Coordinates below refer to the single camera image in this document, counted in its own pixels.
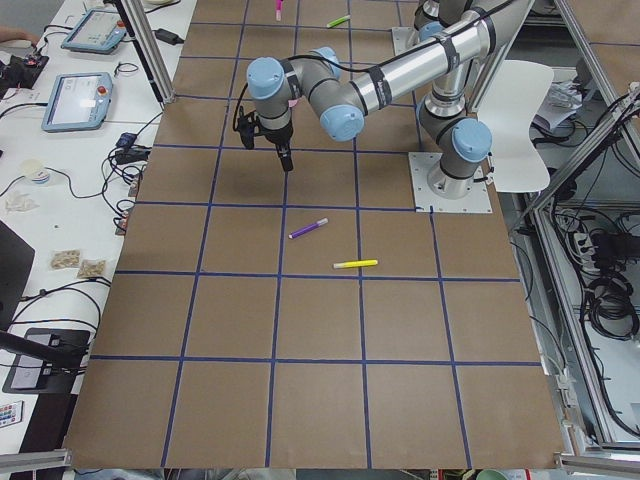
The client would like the green marker pen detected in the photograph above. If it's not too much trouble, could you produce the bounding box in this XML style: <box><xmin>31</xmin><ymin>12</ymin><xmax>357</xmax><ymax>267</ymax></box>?
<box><xmin>326</xmin><ymin>15</ymin><xmax>351</xmax><ymax>29</ymax></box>

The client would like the black camera stand base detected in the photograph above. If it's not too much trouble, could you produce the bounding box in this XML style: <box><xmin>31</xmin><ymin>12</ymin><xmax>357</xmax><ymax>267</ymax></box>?
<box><xmin>1</xmin><ymin>328</ymin><xmax>90</xmax><ymax>394</ymax></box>

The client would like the black power adapter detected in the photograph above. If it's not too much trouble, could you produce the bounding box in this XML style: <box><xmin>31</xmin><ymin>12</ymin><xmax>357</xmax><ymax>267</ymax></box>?
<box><xmin>153</xmin><ymin>28</ymin><xmax>184</xmax><ymax>45</ymax></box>

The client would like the aluminium frame post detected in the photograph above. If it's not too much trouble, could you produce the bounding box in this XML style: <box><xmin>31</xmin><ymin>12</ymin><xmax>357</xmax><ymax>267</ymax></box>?
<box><xmin>113</xmin><ymin>0</ymin><xmax>175</xmax><ymax>105</ymax></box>

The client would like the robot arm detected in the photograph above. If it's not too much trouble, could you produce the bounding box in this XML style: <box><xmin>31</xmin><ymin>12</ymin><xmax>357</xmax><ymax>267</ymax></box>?
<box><xmin>233</xmin><ymin>1</ymin><xmax>531</xmax><ymax>200</ymax></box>
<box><xmin>413</xmin><ymin>0</ymin><xmax>447</xmax><ymax>45</ymax></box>

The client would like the pink marker pen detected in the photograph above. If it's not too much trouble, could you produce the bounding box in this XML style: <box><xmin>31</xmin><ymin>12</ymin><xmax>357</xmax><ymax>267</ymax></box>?
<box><xmin>275</xmin><ymin>0</ymin><xmax>283</xmax><ymax>22</ymax></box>

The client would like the yellow marker pen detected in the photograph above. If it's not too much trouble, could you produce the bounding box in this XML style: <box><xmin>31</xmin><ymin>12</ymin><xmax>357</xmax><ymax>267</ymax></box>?
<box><xmin>332</xmin><ymin>259</ymin><xmax>379</xmax><ymax>270</ymax></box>

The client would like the purple marker pen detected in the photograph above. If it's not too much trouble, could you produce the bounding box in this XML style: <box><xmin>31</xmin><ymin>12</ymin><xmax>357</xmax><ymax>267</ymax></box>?
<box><xmin>288</xmin><ymin>218</ymin><xmax>329</xmax><ymax>239</ymax></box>

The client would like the blue teach pendant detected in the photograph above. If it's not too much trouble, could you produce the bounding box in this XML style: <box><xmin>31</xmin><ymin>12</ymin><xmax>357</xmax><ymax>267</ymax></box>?
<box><xmin>41</xmin><ymin>72</ymin><xmax>113</xmax><ymax>133</ymax></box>
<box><xmin>61</xmin><ymin>9</ymin><xmax>127</xmax><ymax>54</ymax></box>

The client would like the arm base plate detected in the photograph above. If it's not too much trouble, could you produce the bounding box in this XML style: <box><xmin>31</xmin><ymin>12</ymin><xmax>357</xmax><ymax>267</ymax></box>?
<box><xmin>391</xmin><ymin>27</ymin><xmax>423</xmax><ymax>56</ymax></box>
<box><xmin>408</xmin><ymin>152</ymin><xmax>493</xmax><ymax>214</ymax></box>

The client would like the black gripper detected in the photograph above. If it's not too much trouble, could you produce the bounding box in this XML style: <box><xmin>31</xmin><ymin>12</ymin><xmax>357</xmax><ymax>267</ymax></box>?
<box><xmin>263</xmin><ymin>124</ymin><xmax>293</xmax><ymax>172</ymax></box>

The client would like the small remote control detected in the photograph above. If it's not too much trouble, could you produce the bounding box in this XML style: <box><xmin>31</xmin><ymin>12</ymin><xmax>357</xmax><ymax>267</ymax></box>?
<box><xmin>0</xmin><ymin>400</ymin><xmax>24</xmax><ymax>428</ymax></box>

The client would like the far blue teach pendant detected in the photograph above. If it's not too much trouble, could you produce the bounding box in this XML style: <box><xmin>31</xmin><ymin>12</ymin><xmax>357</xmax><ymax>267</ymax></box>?
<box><xmin>61</xmin><ymin>9</ymin><xmax>127</xmax><ymax>54</ymax></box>

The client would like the near blue teach pendant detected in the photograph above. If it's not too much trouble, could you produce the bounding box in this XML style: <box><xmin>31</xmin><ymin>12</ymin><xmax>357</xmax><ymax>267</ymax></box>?
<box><xmin>41</xmin><ymin>72</ymin><xmax>113</xmax><ymax>133</ymax></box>

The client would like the white plastic chair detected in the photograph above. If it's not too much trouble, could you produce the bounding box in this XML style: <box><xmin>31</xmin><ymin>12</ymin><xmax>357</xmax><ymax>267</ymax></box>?
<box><xmin>478</xmin><ymin>60</ymin><xmax>554</xmax><ymax>193</ymax></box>

